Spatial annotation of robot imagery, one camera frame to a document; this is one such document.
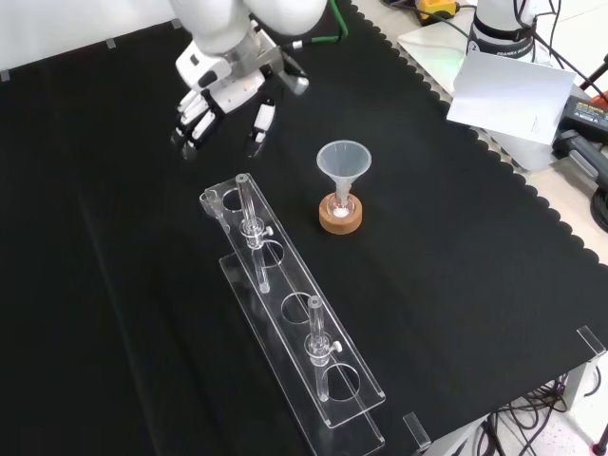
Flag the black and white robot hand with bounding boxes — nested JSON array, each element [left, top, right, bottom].
[[169, 40, 278, 161]]

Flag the translucent plastic funnel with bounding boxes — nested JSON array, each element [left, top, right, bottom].
[[316, 139, 372, 215]]

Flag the small clear glass funnel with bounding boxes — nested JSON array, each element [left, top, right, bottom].
[[199, 188, 233, 235]]

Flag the round-bottom glass flask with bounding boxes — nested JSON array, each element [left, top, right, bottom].
[[326, 192, 358, 221]]

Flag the clear acrylic funnel stand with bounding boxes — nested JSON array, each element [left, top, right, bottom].
[[198, 173, 388, 453]]

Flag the pale board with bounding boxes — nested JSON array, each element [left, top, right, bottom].
[[396, 19, 567, 173]]

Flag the yellow stop button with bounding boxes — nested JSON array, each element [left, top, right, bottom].
[[416, 0, 461, 26]]

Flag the white paper sheet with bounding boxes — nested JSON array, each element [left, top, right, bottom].
[[446, 50, 578, 144]]

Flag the black bench cloth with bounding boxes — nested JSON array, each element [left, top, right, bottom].
[[0, 3, 608, 456]]

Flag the black power supply box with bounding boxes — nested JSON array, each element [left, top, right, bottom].
[[560, 92, 608, 143]]

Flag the clear plastic cloth clip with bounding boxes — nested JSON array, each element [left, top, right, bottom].
[[401, 410, 432, 453], [576, 325, 608, 358]]

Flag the grey wrist camera block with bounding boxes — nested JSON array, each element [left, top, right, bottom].
[[277, 50, 311, 96]]

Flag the green cable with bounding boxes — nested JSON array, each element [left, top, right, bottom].
[[297, 0, 351, 48]]

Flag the cork ring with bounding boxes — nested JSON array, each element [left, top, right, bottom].
[[318, 193, 365, 236]]

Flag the black cable bundle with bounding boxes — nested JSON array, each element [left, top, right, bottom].
[[510, 0, 608, 94]]

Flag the black coiled cable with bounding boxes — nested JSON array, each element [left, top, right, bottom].
[[590, 187, 608, 225]]

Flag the black cables under bench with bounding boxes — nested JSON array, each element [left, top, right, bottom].
[[474, 372, 608, 456]]

